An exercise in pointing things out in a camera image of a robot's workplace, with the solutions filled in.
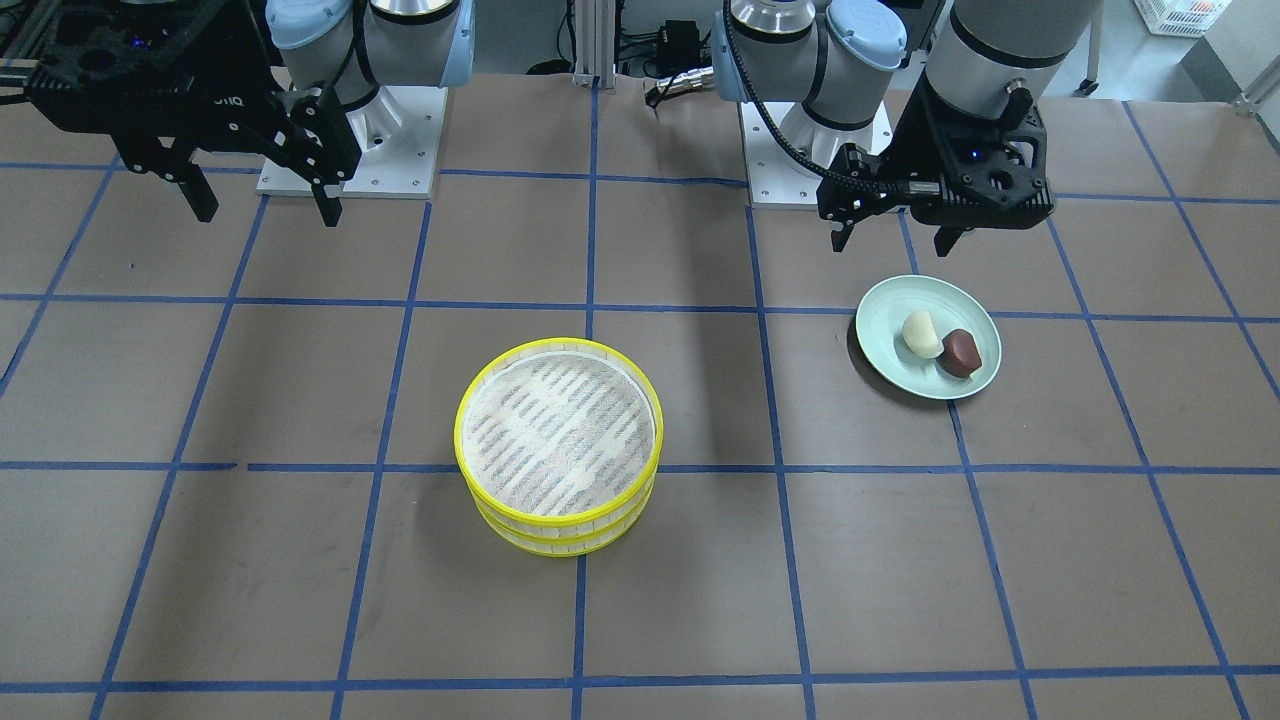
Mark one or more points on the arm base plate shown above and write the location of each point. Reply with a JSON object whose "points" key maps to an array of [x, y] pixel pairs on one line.
{"points": [[776, 181], [400, 132]]}

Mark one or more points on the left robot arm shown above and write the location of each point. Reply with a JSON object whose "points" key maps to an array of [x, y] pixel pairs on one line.
{"points": [[837, 58]]}

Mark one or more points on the yellow steamer layer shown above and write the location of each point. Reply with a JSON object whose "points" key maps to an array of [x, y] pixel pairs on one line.
{"points": [[557, 432], [576, 540]]}

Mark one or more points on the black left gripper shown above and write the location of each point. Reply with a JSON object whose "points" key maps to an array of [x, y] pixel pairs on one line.
{"points": [[922, 150]]}

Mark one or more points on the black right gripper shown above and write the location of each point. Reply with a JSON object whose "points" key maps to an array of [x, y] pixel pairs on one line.
{"points": [[212, 104]]}

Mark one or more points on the white steamed bun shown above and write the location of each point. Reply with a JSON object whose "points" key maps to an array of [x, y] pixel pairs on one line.
{"points": [[920, 336]]}

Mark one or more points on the light green plate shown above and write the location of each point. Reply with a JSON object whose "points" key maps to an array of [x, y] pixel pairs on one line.
{"points": [[881, 320]]}

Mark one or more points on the brown steamed bun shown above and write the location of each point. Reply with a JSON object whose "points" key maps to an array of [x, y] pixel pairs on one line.
{"points": [[960, 356]]}

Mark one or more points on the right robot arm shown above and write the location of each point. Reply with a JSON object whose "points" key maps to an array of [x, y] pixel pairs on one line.
{"points": [[345, 97]]}

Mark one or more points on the white plastic basket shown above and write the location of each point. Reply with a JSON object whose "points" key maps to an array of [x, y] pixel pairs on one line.
{"points": [[1180, 19]]}

